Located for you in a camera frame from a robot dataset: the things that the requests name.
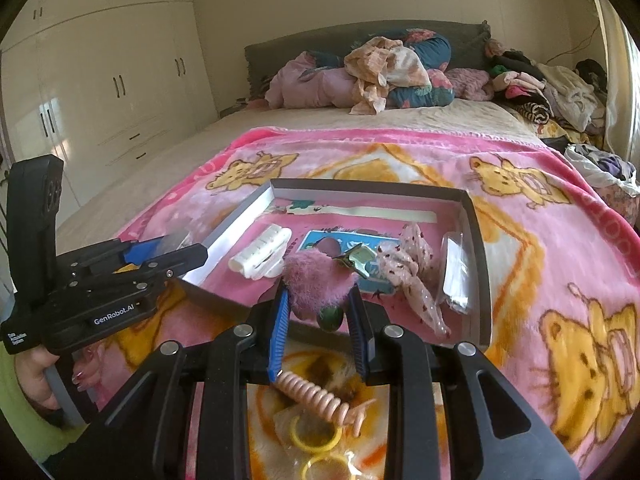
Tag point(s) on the pink printed blanket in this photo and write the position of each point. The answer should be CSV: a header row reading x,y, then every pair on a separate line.
x,y
500,385

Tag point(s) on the small pink pillow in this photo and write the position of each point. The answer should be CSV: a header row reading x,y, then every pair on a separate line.
x,y
467,82

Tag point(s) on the pile of pillows and clothes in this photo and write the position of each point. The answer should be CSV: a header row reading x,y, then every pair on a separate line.
x,y
300,40

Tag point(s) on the clear packet with white card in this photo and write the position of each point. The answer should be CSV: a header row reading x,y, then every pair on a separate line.
x,y
455,270

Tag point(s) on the dark blue floral bolster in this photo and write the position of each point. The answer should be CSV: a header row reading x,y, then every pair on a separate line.
x,y
435,50

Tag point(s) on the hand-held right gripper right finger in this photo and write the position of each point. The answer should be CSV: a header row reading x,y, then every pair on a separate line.
x,y
357,335

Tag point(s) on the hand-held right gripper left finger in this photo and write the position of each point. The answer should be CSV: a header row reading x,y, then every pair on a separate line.
x,y
278,335

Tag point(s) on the laundry basket with clothes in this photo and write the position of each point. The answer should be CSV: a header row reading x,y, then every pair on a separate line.
x,y
600,165

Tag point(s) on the white hair clip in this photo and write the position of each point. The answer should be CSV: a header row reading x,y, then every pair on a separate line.
x,y
260,250

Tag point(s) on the polka dot fabric bow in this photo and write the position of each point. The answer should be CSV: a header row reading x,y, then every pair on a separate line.
x,y
410,270

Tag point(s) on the cream wardrobe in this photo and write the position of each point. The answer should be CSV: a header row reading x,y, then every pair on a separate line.
x,y
125,60

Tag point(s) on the small clear earring packet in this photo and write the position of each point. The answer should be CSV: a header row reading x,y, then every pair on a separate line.
x,y
177,241

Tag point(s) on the blue printed card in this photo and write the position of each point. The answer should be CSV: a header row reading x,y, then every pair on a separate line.
x,y
312,240

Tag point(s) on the person's left hand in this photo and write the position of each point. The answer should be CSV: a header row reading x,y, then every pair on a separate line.
x,y
37,370

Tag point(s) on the clear bag of yellow rings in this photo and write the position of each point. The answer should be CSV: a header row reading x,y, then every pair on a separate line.
x,y
300,442

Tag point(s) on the green hair clip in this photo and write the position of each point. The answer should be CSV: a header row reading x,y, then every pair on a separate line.
x,y
357,260

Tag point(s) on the pink quilt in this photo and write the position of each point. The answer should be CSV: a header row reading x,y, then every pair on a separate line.
x,y
310,85

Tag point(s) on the peach patterned cloth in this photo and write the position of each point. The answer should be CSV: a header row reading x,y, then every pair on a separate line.
x,y
395,67

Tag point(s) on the bed with beige sheet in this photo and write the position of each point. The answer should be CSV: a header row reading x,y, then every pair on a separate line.
x,y
175,160

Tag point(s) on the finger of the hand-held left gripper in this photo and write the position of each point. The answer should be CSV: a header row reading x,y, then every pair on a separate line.
x,y
185,257
137,254

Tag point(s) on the cream curtain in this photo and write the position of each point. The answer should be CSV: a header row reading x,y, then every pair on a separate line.
x,y
620,85

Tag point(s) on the dark cardboard box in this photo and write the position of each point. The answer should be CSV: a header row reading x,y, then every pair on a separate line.
x,y
480,285

